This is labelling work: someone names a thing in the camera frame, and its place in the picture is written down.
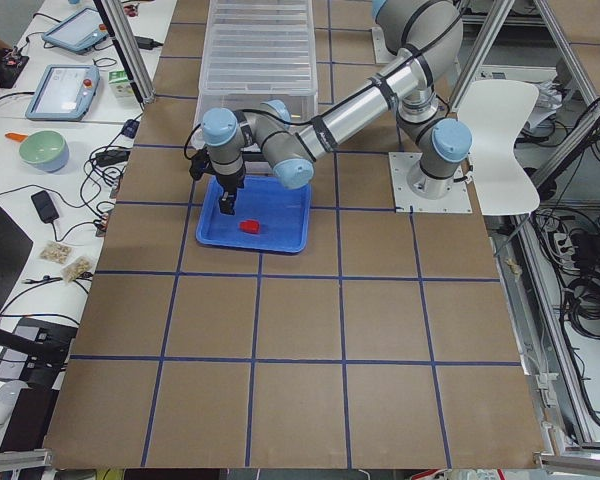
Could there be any white plastic chair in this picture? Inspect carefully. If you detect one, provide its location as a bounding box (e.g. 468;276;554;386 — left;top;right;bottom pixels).
457;79;540;216

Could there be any snack bag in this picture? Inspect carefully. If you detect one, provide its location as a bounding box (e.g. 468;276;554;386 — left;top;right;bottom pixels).
61;256;93;283
39;241;73;265

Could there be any green bowl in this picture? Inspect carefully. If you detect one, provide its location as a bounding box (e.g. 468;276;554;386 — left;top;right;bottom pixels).
19;130;69;173

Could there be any toy carrot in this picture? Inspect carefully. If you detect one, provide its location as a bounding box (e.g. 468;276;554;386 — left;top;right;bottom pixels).
4;132;27;143

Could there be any coiled black cable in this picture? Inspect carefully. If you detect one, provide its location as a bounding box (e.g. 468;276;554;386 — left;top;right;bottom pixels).
562;277;600;341

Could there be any green white carton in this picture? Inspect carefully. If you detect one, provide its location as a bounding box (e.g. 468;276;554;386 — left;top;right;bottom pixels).
107;70;134;98

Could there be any aluminium frame post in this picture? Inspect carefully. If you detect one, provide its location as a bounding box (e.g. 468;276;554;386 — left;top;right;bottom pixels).
94;0;155;106
449;0;514;112

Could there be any blue plastic tray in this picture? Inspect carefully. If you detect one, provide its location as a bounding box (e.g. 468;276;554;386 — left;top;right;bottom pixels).
196;175;312;254

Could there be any black computer mouse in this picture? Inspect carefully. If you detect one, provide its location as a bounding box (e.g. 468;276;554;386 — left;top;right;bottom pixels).
31;190;59;224

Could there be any clear plastic box lid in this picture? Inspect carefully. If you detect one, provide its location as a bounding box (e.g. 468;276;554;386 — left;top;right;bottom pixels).
199;0;317;96

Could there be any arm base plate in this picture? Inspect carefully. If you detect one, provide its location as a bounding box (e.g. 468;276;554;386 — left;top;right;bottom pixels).
389;152;472;214

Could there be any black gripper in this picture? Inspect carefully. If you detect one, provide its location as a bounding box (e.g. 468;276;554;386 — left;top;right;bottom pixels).
189;148;245;216

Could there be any red block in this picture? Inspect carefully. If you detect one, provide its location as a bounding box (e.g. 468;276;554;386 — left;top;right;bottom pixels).
239;219;261;235

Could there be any black power adapter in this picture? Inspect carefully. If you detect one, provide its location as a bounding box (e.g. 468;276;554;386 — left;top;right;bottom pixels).
135;36;163;50

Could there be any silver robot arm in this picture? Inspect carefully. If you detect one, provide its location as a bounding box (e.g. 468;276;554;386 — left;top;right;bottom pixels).
189;1;472;215

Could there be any teach pendant tablet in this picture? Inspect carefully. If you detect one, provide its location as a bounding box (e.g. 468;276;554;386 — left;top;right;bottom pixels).
42;7;108;54
25;64;100;121

